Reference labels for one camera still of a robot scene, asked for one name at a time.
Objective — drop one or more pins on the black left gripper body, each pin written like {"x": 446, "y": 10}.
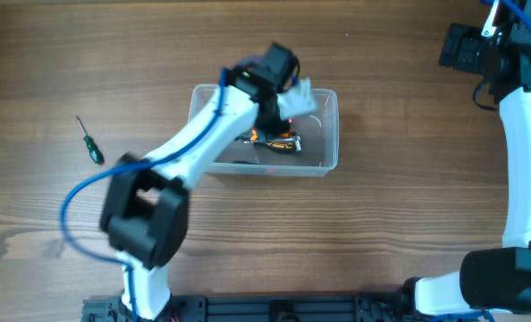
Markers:
{"x": 275, "y": 125}

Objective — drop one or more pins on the orange black needle-nose pliers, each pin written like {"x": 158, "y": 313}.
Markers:
{"x": 255, "y": 134}

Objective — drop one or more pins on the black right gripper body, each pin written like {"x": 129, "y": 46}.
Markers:
{"x": 474, "y": 48}

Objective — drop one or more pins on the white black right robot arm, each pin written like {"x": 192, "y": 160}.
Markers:
{"x": 497, "y": 279}

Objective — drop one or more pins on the black red handled screwdriver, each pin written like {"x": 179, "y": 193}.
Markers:
{"x": 245, "y": 167}

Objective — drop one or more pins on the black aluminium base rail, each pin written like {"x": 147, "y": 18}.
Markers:
{"x": 352, "y": 308}

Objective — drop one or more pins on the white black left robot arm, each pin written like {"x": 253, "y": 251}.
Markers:
{"x": 147, "y": 205}

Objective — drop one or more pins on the green handled screwdriver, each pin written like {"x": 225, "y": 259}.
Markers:
{"x": 93, "y": 150}

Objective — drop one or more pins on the clear plastic container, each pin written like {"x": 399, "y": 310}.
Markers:
{"x": 319, "y": 138}

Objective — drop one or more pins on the red handled snips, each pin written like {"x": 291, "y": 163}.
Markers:
{"x": 292, "y": 131}

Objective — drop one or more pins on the silver L-shaped socket wrench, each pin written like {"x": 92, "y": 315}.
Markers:
{"x": 288, "y": 145}

